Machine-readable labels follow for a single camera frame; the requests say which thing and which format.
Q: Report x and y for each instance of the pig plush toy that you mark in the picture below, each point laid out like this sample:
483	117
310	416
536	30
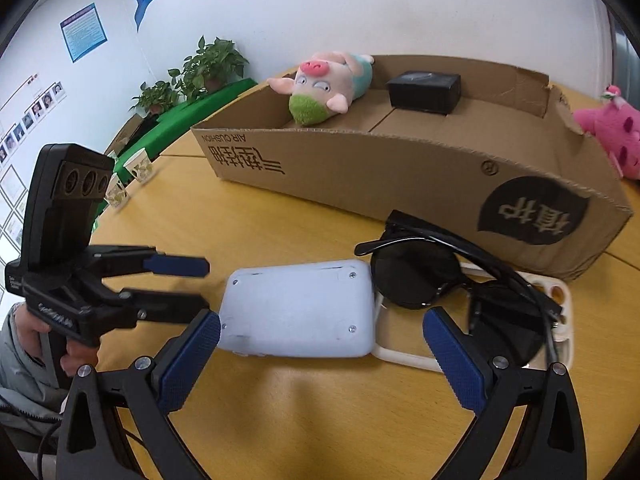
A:
320	85

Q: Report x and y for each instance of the person's left hand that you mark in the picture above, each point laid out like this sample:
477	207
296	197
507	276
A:
32	330

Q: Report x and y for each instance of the large potted plant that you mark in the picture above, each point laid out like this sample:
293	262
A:
215	62

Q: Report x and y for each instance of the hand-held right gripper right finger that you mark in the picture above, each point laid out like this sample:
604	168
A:
457	360

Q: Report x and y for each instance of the wall photo board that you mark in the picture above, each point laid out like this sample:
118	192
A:
30	115

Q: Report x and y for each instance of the person's left forearm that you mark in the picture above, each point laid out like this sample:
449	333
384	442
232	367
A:
20	385

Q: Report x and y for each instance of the white rectangular device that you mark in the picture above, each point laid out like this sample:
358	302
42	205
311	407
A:
300	310

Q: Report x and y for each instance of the brown cardboard box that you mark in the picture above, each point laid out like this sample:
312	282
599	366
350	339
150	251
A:
350	170

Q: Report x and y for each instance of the wall paper sheets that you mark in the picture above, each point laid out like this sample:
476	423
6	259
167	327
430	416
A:
12	200

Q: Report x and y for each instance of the patterned paper cup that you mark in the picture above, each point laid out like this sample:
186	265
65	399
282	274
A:
139	167
117	192

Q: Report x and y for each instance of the wooden desktop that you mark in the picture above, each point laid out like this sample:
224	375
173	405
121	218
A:
325	410

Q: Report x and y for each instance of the green table cover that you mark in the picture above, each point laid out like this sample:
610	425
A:
190	115

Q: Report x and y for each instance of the small potted plant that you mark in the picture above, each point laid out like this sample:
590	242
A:
155	97

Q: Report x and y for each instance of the blue framed wall poster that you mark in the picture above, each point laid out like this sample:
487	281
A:
84	32

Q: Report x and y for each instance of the pink plush bear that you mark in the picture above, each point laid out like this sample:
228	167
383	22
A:
615	130

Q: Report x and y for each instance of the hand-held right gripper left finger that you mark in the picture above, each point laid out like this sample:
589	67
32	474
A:
187	360

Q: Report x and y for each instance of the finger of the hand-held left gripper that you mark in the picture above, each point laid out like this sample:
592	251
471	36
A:
175	265
165	307

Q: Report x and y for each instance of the black sunglasses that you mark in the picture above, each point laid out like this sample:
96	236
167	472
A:
410	280

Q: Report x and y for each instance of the small black box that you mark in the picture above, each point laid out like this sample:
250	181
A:
425	92

